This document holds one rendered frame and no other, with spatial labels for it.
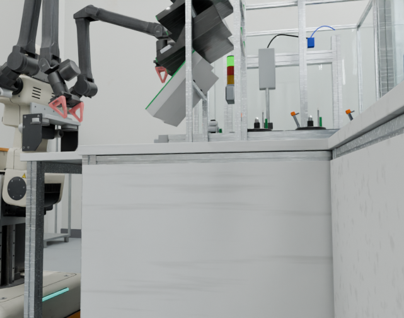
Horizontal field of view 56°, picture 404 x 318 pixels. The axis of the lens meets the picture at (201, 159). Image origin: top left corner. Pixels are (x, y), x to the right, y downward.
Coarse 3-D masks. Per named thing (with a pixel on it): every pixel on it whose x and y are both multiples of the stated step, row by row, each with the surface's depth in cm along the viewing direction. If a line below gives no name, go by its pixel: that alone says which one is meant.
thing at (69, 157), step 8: (56, 152) 140; (64, 152) 139; (72, 152) 138; (24, 160) 144; (32, 160) 143; (40, 160) 142; (48, 160) 143; (56, 160) 143; (64, 160) 143; (72, 160) 144; (80, 160) 144
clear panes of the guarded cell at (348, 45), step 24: (288, 48) 314; (312, 48) 310; (360, 48) 300; (216, 72) 323; (288, 72) 313; (312, 72) 309; (360, 72) 301; (216, 96) 322; (264, 96) 315; (288, 96) 311; (312, 96) 308; (216, 120) 321; (264, 120) 314; (288, 120) 310
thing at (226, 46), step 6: (222, 42) 151; (228, 42) 153; (216, 48) 154; (222, 48) 156; (228, 48) 158; (204, 54) 154; (210, 54) 156; (216, 54) 159; (222, 54) 161; (210, 60) 161; (216, 60) 164; (168, 72) 157; (174, 72) 158
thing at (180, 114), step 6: (210, 78) 157; (216, 78) 161; (204, 84) 157; (210, 84) 161; (204, 90) 161; (198, 96) 161; (180, 108) 157; (174, 114) 157; (180, 114) 162; (162, 120) 156; (174, 120) 161; (180, 120) 166
